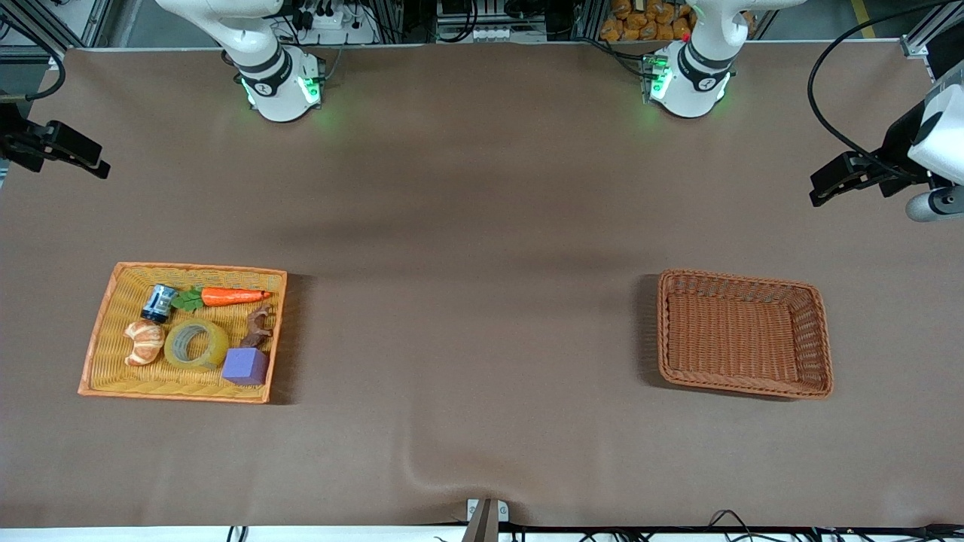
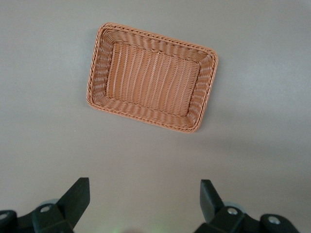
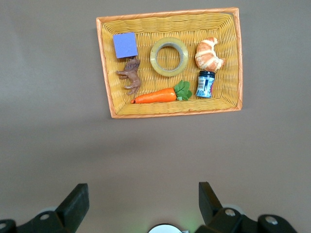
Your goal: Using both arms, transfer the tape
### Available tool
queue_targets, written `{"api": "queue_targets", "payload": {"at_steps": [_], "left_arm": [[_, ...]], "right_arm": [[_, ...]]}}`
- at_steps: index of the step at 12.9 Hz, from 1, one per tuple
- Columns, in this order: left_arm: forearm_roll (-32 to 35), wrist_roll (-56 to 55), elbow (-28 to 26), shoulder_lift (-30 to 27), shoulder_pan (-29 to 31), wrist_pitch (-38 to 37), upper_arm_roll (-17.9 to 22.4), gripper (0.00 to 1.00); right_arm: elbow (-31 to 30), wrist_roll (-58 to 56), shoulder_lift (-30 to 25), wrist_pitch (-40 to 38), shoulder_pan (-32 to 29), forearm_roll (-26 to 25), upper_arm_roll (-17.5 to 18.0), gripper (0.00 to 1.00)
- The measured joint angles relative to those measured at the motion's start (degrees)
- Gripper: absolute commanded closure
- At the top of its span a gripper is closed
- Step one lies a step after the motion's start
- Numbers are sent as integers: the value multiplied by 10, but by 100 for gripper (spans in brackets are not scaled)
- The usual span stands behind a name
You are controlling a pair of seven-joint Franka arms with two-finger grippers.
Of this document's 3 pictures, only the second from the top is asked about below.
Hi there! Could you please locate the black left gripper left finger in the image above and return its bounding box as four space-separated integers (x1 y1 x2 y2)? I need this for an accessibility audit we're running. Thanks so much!
31 177 90 233

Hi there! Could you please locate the brown wicker basket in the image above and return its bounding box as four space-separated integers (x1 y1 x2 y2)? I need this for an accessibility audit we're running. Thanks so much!
86 22 219 133

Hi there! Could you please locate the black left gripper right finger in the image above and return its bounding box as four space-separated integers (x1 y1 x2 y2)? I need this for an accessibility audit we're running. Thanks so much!
194 179 261 233

